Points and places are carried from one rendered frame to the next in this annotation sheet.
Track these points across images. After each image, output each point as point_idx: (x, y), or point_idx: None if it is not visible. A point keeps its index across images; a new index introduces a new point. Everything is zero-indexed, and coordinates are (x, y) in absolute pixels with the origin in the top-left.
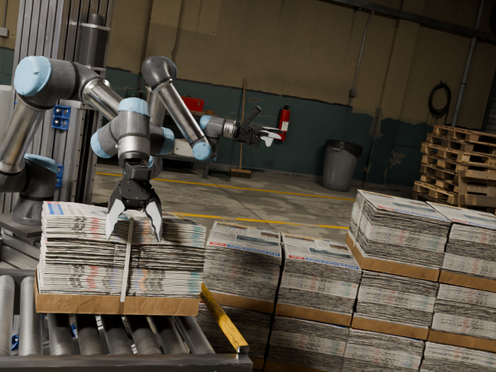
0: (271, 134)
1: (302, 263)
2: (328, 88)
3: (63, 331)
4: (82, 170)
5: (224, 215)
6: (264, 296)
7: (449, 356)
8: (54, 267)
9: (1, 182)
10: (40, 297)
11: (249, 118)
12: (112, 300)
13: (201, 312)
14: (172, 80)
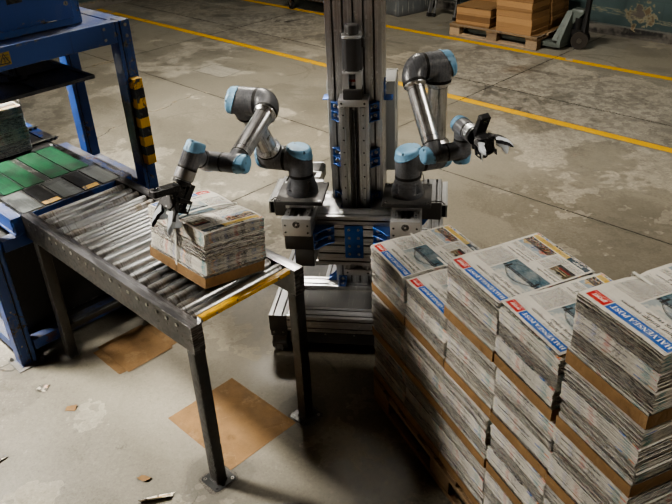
0: (479, 149)
1: (414, 290)
2: None
3: (162, 270)
4: (355, 156)
5: None
6: (399, 307)
7: (506, 449)
8: (154, 233)
9: (264, 163)
10: (150, 248)
11: (476, 126)
12: (173, 262)
13: (374, 301)
14: (418, 80)
